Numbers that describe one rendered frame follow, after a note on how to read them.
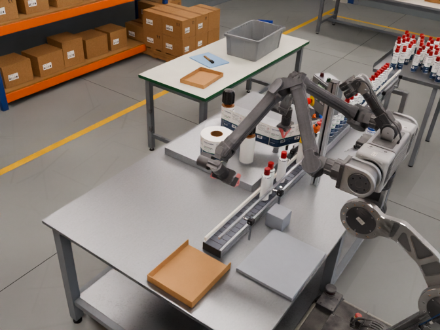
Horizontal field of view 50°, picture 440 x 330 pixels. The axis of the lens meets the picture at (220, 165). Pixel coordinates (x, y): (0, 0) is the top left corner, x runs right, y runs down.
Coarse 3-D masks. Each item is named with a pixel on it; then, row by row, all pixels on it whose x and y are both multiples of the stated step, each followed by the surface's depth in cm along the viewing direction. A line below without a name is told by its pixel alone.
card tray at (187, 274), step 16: (176, 256) 228; (192, 256) 228; (208, 256) 229; (160, 272) 218; (176, 272) 219; (192, 272) 219; (208, 272) 220; (224, 272) 219; (160, 288) 211; (176, 288) 211; (192, 288) 211; (208, 288) 210; (192, 304) 202
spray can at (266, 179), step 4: (268, 168) 250; (264, 172) 251; (268, 172) 250; (264, 176) 251; (268, 176) 251; (264, 180) 252; (268, 180) 251; (264, 184) 253; (268, 184) 253; (264, 188) 254; (268, 188) 255; (260, 192) 258; (264, 192) 256; (260, 196) 259; (264, 200) 259
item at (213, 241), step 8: (336, 136) 324; (328, 144) 316; (288, 168) 288; (296, 168) 288; (288, 176) 281; (280, 184) 273; (272, 192) 266; (256, 200) 260; (256, 208) 254; (248, 216) 248; (240, 224) 242; (216, 232) 236; (232, 232) 237; (208, 240) 231; (216, 240) 231; (224, 240) 232; (216, 248) 227
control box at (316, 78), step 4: (316, 76) 259; (324, 76) 258; (328, 76) 259; (332, 76) 259; (312, 80) 262; (316, 80) 258; (320, 80) 255; (324, 80) 254; (324, 84) 251; (328, 84) 249; (340, 92) 253; (312, 96) 265; (340, 96) 254; (312, 100) 265; (312, 104) 266; (316, 104) 262; (320, 104) 258; (324, 104) 254; (316, 108) 263; (320, 108) 259; (320, 112) 259; (336, 112) 259
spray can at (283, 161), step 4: (284, 152) 264; (280, 156) 267; (284, 156) 264; (280, 160) 266; (284, 160) 265; (280, 164) 267; (284, 164) 266; (280, 168) 268; (284, 168) 268; (280, 172) 270; (284, 172) 270; (276, 176) 273; (280, 176) 271; (276, 180) 274; (284, 180) 274
